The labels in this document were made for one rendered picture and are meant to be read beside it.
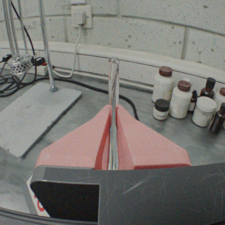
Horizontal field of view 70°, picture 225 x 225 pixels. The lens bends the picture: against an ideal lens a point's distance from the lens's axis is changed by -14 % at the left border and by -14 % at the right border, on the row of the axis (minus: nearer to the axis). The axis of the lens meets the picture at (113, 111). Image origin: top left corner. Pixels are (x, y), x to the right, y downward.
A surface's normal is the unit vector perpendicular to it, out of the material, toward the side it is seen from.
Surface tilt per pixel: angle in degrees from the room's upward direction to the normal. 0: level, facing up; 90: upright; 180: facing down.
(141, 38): 90
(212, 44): 90
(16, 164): 0
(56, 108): 0
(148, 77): 90
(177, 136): 0
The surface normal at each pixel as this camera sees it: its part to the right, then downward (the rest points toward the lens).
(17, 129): 0.00, -0.78
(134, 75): -0.40, 0.57
